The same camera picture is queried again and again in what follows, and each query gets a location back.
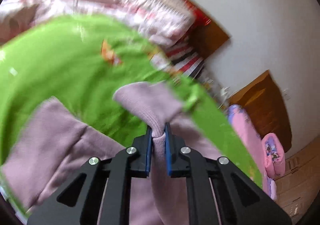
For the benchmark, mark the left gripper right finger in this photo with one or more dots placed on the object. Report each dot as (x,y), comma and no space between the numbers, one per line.
(218,192)

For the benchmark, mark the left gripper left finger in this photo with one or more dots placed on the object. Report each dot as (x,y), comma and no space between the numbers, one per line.
(99,192)

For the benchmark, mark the mauve knit pants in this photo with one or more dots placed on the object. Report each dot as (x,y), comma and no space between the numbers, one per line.
(54,144)

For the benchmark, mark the rolled pink blanket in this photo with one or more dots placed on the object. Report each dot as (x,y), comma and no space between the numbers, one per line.
(274,156)

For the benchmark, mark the wooden wardrobe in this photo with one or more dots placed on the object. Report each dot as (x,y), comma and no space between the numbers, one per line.
(297,189)

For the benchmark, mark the cluttered nightstand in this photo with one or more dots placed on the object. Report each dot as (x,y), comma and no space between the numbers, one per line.
(217,92)

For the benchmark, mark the right wooden headboard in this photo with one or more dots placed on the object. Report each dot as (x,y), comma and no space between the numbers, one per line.
(264,103)

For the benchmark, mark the wooden headboard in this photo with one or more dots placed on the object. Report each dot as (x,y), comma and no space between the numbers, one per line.
(209,39)
(264,103)

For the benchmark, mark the green cartoon bed sheet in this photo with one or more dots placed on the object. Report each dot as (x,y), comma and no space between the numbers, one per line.
(82,61)

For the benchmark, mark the plaid checkered blanket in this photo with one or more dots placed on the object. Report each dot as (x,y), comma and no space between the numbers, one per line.
(179,58)

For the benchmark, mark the left wooden headboard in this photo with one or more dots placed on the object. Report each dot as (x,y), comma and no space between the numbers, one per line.
(209,39)

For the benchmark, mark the red pillow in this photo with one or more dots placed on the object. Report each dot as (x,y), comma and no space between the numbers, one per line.
(201,19)

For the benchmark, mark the pink floral quilt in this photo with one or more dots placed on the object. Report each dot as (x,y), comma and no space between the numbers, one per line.
(162,22)

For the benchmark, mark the wall outlet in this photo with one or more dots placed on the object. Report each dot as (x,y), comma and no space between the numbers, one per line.
(286,94)

